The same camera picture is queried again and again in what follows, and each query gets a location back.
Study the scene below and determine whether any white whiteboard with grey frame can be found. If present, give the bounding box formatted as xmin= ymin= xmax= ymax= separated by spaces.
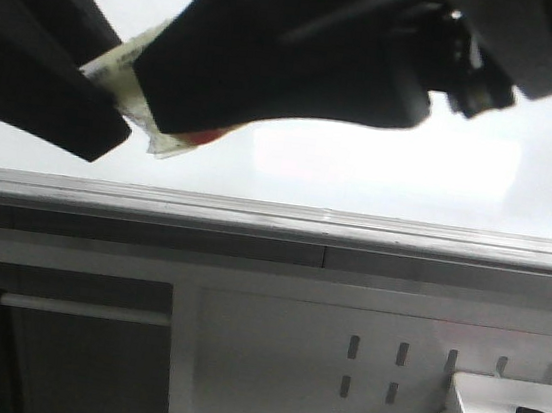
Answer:
xmin=0 ymin=0 xmax=552 ymax=275

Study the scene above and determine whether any white perforated metal stand panel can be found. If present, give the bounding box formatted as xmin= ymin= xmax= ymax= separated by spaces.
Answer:
xmin=0 ymin=229 xmax=552 ymax=413

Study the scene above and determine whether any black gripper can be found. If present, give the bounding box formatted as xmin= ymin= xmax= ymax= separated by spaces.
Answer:
xmin=388 ymin=0 xmax=552 ymax=129

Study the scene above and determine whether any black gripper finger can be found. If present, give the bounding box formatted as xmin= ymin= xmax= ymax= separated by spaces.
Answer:
xmin=134 ymin=0 xmax=430 ymax=134
xmin=0 ymin=0 xmax=131 ymax=162

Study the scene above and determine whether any white whiteboard marker with tape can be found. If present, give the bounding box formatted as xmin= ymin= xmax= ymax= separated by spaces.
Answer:
xmin=80 ymin=19 xmax=239 ymax=159

